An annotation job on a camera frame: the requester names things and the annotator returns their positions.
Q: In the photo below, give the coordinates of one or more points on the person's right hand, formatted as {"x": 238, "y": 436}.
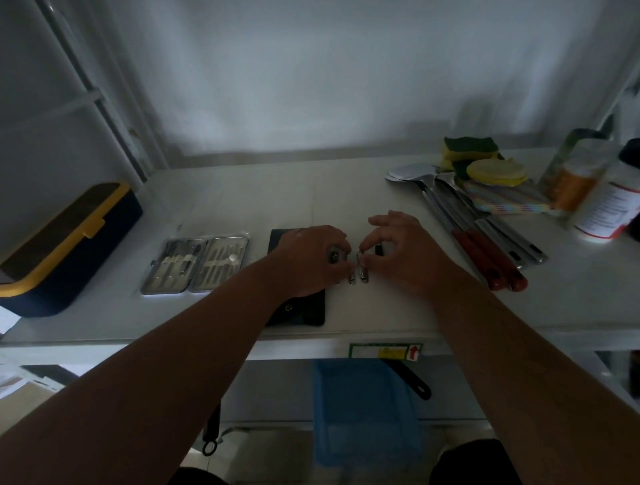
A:
{"x": 415, "y": 260}

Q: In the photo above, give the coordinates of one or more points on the person's left hand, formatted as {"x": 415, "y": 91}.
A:
{"x": 305, "y": 260}

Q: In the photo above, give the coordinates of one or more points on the person's left thumb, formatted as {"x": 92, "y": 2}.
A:
{"x": 344, "y": 272}

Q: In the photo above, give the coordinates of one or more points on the person's right middle finger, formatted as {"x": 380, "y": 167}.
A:
{"x": 382, "y": 222}

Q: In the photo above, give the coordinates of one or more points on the person's right thumb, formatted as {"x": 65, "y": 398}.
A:
{"x": 376, "y": 264}

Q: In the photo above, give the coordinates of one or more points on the silver nail clipper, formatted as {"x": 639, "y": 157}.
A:
{"x": 363, "y": 274}
{"x": 352, "y": 272}

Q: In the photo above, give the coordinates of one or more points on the person's left forearm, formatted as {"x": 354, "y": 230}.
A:
{"x": 150, "y": 379}

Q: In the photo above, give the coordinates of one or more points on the person's right forearm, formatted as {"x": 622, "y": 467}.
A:
{"x": 530, "y": 389}

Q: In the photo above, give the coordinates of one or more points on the black leather pouch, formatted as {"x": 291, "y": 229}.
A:
{"x": 306, "y": 310}

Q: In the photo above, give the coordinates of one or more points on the sticker with red arrow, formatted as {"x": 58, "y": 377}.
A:
{"x": 387, "y": 351}

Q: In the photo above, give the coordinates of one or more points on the yellow green sponge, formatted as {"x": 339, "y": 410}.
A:
{"x": 470, "y": 147}

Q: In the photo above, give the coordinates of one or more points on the round yellow sponge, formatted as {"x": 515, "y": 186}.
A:
{"x": 497, "y": 172}

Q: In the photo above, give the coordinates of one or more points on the striped colourful cloth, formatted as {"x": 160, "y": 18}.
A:
{"x": 510, "y": 200}

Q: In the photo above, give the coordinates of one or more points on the blue plastic bin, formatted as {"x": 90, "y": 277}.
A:
{"x": 365, "y": 409}

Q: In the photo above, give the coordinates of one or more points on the open manicure tool case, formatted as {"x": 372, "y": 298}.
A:
{"x": 200, "y": 265}

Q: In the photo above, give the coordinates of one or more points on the bottle with orange label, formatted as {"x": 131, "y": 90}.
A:
{"x": 580, "y": 180}

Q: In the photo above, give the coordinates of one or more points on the white bottle with red label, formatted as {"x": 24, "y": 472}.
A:
{"x": 607, "y": 205}

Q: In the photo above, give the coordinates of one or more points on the dark blue yellow toolbox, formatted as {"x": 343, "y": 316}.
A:
{"x": 60, "y": 255}

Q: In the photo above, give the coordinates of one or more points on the white paper sheet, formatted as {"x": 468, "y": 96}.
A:
{"x": 7, "y": 320}

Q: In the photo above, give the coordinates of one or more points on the brown cardboard box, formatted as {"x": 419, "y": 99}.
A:
{"x": 25, "y": 399}

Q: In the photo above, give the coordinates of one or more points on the white metal frame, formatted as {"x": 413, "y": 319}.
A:
{"x": 95, "y": 95}

